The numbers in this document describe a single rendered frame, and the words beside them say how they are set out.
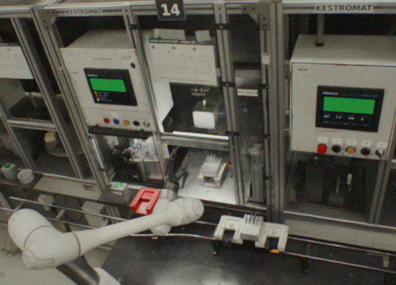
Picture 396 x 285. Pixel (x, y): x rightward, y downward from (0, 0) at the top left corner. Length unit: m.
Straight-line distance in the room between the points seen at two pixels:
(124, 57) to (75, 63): 0.29
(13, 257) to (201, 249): 1.91
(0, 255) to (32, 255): 2.34
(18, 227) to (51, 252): 0.19
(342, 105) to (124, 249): 1.49
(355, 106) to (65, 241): 1.22
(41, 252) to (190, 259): 1.04
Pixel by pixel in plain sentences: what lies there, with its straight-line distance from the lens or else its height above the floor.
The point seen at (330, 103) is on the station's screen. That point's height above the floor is 1.63.
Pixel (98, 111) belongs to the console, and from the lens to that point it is 2.16.
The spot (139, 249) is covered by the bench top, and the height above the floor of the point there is 0.68.
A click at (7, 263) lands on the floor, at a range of 3.74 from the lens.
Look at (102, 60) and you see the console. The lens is 1.96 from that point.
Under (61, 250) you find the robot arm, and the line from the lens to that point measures 1.53.
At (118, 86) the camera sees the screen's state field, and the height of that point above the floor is 1.65.
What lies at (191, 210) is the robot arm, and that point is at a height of 1.32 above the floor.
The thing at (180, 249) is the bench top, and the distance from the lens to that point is 2.38.
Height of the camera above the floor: 2.54
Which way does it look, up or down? 37 degrees down
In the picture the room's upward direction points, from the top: 10 degrees counter-clockwise
